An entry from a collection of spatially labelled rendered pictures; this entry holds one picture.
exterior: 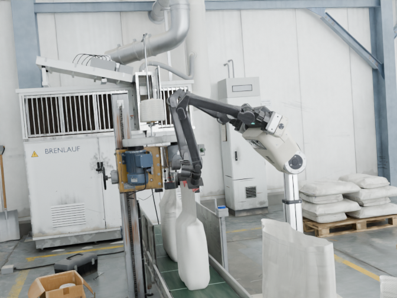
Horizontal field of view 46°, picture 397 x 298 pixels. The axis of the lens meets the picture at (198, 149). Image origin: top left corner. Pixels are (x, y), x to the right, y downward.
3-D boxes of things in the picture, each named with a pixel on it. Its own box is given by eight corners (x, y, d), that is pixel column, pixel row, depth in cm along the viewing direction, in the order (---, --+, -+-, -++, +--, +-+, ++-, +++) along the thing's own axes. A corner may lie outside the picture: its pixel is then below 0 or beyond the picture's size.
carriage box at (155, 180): (163, 188, 348) (160, 146, 347) (118, 193, 341) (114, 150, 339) (159, 184, 372) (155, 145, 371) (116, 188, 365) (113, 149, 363)
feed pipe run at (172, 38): (199, 75, 575) (191, -37, 568) (155, 77, 563) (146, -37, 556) (173, 88, 755) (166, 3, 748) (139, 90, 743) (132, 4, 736)
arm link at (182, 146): (175, 96, 312) (173, 97, 323) (167, 97, 311) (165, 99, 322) (191, 157, 315) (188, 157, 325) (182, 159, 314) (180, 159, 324)
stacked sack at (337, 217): (348, 220, 578) (348, 211, 578) (316, 224, 568) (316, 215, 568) (322, 211, 643) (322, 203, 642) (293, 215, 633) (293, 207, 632)
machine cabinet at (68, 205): (205, 232, 638) (194, 79, 627) (31, 254, 586) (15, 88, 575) (187, 217, 750) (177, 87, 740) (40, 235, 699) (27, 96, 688)
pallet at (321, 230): (402, 225, 593) (402, 214, 592) (319, 238, 561) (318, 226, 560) (363, 214, 672) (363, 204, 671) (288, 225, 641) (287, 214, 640)
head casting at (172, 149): (201, 178, 356) (198, 140, 354) (169, 181, 350) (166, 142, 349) (192, 175, 385) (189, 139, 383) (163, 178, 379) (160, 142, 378)
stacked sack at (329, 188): (363, 193, 573) (362, 181, 572) (313, 198, 558) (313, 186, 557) (344, 188, 614) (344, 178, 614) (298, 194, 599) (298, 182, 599)
